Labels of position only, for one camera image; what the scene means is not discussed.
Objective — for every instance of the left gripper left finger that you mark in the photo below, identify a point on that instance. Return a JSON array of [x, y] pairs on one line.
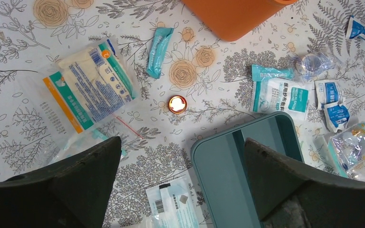
[[71, 193]]

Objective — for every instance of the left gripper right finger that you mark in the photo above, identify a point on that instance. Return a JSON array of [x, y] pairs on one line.
[[288, 193]]

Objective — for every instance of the gloves packet clear bag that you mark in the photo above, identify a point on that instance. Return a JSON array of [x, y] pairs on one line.
[[81, 98]]

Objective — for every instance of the orange plastic medicine box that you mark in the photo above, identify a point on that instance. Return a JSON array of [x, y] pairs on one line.
[[230, 20]]

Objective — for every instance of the teal plaster packet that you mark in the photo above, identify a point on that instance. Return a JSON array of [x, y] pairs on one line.
[[335, 148]]

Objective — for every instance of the teal divided tray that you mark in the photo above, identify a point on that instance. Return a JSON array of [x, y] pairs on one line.
[[218, 162]]

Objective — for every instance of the clear bag with small items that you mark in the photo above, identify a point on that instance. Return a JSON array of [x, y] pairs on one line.
[[353, 139]]

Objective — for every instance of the blue white wipe packet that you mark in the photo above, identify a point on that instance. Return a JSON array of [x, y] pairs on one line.
[[331, 100]]

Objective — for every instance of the white teal dressing packet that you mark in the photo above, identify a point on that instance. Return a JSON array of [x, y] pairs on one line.
[[171, 205]]

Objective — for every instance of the medical gauze packet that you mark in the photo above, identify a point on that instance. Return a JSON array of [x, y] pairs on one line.
[[279, 94]]

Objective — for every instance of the floral tablecloth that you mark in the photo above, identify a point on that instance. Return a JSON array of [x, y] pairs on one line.
[[213, 76]]

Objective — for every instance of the teal bandage sachet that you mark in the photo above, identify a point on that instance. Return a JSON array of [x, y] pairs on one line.
[[261, 73]]

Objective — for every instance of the clear tape roll packet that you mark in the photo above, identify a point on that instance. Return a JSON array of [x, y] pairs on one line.
[[315, 63]]

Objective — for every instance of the small copper round tin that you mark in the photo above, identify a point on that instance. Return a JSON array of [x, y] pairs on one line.
[[177, 104]]

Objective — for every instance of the small blue white sachet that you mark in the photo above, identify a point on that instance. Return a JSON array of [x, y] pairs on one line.
[[355, 29]]

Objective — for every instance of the small teal sachet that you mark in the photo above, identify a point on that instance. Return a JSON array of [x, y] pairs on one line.
[[157, 52]]

